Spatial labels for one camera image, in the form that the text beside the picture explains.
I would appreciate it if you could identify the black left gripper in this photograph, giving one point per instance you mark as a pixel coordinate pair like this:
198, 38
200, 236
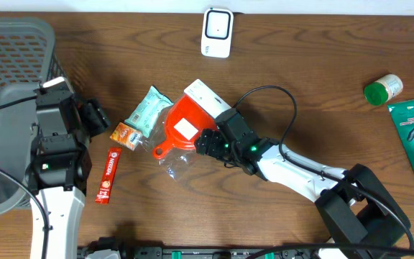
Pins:
94, 115

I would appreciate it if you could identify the teal wet wipes pack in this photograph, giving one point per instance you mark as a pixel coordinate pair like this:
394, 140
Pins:
145, 116

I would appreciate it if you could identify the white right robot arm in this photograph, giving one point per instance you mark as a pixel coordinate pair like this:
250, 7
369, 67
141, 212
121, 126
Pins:
353, 204

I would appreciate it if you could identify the small orange snack box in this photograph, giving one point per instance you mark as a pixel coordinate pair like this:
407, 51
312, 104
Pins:
126, 135

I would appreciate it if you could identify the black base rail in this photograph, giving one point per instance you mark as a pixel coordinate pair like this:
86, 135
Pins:
201, 253

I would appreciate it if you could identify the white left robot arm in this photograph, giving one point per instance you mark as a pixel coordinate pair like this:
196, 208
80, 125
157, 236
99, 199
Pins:
59, 169

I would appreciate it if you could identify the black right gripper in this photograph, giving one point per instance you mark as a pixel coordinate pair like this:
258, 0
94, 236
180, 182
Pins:
209, 142

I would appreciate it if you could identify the white barcode scanner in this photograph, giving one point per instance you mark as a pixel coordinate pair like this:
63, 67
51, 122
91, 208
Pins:
217, 33

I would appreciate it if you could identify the grey plastic shopping basket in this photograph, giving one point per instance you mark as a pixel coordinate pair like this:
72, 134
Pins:
27, 59

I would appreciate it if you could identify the red coffee stick packet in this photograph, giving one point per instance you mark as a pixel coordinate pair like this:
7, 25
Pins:
109, 172

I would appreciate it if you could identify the red tool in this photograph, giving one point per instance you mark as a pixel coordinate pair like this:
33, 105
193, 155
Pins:
172, 140

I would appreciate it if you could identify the green lid jar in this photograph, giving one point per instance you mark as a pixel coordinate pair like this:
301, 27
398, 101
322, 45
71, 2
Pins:
383, 89

